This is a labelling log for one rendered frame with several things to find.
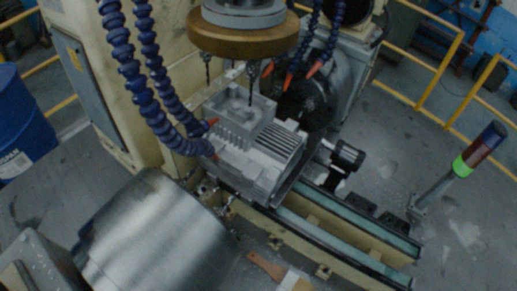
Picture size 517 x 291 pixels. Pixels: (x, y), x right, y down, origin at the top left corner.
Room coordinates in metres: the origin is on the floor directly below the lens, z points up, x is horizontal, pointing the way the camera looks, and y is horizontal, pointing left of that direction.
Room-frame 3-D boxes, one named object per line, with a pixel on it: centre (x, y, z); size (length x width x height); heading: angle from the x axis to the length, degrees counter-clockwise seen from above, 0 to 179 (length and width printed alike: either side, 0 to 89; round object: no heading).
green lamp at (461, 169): (0.37, -0.60, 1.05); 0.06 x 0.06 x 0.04
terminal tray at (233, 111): (0.37, 0.05, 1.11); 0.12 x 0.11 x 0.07; 62
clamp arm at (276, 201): (0.33, -0.10, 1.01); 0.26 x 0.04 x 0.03; 152
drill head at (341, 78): (0.65, -0.14, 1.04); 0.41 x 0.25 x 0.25; 152
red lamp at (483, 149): (0.37, -0.60, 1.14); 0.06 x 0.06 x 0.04
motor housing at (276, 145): (0.36, 0.01, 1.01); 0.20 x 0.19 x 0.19; 62
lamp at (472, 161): (0.37, -0.60, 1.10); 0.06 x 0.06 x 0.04
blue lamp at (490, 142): (0.37, -0.60, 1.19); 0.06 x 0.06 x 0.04
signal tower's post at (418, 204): (0.37, -0.60, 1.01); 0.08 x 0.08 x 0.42; 62
